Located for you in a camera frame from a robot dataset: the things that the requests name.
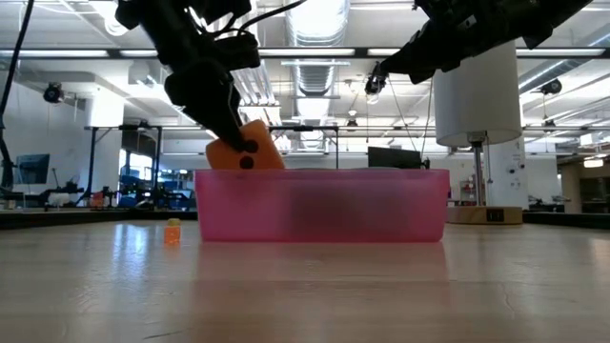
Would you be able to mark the pink translucent plastic tray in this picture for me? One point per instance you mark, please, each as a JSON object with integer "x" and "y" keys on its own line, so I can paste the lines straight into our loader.
{"x": 324, "y": 205}

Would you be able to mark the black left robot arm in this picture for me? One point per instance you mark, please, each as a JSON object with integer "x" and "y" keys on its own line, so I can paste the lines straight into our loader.
{"x": 143, "y": 19}

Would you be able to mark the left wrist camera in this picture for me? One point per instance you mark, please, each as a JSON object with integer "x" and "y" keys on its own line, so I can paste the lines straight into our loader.
{"x": 238, "y": 50}

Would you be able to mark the silver ventilation duct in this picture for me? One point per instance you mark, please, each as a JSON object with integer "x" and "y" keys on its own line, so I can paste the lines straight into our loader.
{"x": 317, "y": 28}

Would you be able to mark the monitor with blue screen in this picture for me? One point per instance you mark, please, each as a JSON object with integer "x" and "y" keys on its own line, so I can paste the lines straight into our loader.
{"x": 32, "y": 169}

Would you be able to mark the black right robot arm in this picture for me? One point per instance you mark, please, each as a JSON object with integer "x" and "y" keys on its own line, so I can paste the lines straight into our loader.
{"x": 500, "y": 19}

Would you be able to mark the black overhead camera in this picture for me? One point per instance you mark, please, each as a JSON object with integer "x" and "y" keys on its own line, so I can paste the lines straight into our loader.
{"x": 375, "y": 83}

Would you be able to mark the small red die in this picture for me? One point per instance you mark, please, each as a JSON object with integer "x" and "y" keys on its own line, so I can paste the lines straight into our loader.
{"x": 172, "y": 236}

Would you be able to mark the orange foam die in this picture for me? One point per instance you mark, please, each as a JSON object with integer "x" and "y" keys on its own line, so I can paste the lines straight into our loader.
{"x": 262, "y": 143}

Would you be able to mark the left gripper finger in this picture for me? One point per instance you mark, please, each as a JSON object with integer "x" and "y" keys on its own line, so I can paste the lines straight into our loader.
{"x": 231, "y": 128}

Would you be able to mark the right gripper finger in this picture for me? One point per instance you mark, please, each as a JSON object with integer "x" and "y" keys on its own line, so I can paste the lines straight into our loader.
{"x": 400, "y": 64}

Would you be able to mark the black background rig frame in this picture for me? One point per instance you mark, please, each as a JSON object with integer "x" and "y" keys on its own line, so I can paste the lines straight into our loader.
{"x": 121, "y": 127}
{"x": 305, "y": 128}

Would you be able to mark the metal lamp pole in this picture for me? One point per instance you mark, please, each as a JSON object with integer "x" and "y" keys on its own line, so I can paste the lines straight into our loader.
{"x": 478, "y": 176}

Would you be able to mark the black monitor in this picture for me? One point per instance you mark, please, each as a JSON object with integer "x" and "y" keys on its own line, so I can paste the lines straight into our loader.
{"x": 394, "y": 158}

